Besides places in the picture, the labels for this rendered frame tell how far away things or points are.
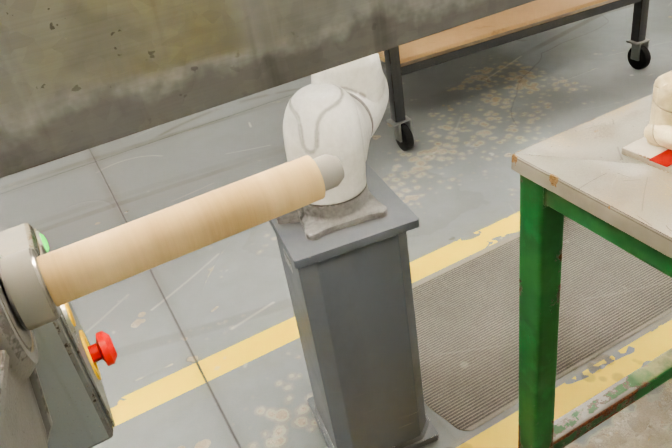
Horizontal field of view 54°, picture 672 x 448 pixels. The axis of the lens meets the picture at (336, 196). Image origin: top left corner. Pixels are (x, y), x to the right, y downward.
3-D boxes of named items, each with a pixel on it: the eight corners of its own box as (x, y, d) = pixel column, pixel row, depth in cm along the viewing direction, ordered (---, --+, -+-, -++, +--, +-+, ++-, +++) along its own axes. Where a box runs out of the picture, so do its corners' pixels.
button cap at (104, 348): (89, 383, 73) (76, 357, 71) (82, 361, 76) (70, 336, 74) (122, 367, 74) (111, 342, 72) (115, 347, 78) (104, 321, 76)
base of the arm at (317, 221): (266, 206, 148) (261, 185, 145) (357, 177, 154) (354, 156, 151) (290, 248, 133) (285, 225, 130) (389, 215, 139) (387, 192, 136)
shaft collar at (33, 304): (-11, 251, 37) (7, 267, 41) (17, 327, 36) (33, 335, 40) (26, 238, 37) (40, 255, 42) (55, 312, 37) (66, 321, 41)
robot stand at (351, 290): (307, 403, 189) (258, 198, 152) (395, 368, 195) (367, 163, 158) (342, 481, 166) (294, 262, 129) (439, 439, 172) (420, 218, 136)
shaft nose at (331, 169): (310, 155, 44) (303, 167, 47) (325, 187, 44) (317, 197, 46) (336, 145, 45) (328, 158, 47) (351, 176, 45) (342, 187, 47)
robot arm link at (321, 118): (282, 204, 137) (261, 108, 126) (310, 161, 152) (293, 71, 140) (357, 208, 132) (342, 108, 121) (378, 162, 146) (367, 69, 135)
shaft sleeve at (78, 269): (32, 251, 38) (42, 262, 41) (52, 302, 37) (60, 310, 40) (309, 148, 44) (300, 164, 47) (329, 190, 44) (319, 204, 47)
